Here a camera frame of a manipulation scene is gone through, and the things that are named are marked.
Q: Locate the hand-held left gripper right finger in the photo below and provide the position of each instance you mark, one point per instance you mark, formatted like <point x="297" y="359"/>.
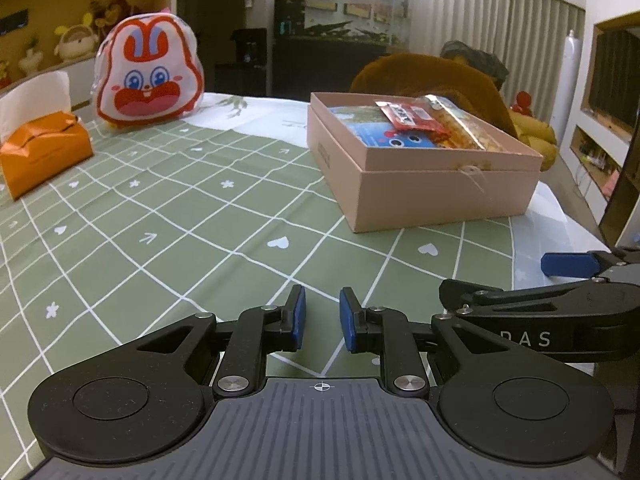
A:
<point x="346" y="320"/>

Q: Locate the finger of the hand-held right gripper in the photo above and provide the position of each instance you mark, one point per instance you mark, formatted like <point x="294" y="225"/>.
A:
<point x="480" y="297"/>
<point x="567" y="264"/>

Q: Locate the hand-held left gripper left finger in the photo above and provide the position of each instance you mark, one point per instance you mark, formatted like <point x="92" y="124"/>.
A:
<point x="298" y="317"/>

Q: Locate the pink cardboard box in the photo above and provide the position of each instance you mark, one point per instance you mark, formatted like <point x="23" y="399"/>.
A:
<point x="425" y="195"/>

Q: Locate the long clear biscuit packet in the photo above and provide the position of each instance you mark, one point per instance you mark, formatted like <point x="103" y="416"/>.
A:
<point x="465" y="130"/>

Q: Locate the blue cartoon snack packet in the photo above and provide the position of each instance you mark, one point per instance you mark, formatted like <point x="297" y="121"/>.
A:
<point x="380" y="135"/>

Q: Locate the small red snack packet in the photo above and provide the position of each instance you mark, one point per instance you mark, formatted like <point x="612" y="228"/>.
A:
<point x="407" y="115"/>

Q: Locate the white media cabinet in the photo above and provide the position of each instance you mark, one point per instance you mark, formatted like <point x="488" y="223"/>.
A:
<point x="585" y="170"/>

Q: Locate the yellow chair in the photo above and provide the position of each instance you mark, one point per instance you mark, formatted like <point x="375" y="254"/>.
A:
<point x="537" y="140"/>

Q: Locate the green checked tablecloth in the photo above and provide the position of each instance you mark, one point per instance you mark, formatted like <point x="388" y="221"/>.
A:
<point x="200" y="220"/>

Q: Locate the red toy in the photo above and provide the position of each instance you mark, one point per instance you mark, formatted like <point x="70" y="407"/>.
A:
<point x="522" y="102"/>

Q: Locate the white tower fan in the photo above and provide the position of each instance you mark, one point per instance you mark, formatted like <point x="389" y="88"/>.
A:
<point x="572" y="85"/>

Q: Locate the black television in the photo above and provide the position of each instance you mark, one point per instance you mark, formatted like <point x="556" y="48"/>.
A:
<point x="615" y="80"/>

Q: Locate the dark grey cushion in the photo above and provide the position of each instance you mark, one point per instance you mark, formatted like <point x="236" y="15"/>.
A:
<point x="475" y="60"/>

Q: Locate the black cabinet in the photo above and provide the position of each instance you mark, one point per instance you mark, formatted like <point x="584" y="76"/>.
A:
<point x="310" y="70"/>

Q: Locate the pale pleated curtain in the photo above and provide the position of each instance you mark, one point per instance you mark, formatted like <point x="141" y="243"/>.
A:
<point x="500" y="15"/>

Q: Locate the rabbit face bag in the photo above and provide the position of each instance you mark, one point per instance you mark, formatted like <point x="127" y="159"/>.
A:
<point x="145" y="95"/>

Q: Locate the black water dispenser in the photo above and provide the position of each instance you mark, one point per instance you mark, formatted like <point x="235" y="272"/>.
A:
<point x="247" y="50"/>

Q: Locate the fish tank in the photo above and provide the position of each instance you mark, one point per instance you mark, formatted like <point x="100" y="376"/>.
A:
<point x="340" y="27"/>

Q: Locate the orange tissue box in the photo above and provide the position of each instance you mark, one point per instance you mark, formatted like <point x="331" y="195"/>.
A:
<point x="45" y="155"/>

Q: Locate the white tissue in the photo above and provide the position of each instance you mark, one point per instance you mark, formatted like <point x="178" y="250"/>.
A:
<point x="35" y="100"/>

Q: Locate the white plush toy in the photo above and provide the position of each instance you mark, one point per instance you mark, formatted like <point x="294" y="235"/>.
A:
<point x="75" y="42"/>

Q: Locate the brown monkey plush toy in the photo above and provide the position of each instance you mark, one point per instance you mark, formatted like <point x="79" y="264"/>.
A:
<point x="117" y="10"/>

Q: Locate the white vase with plant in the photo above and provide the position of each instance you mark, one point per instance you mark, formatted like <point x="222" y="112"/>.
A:
<point x="30" y="60"/>

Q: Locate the black moon phase panel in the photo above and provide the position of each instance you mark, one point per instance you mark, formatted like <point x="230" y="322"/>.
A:
<point x="12" y="22"/>

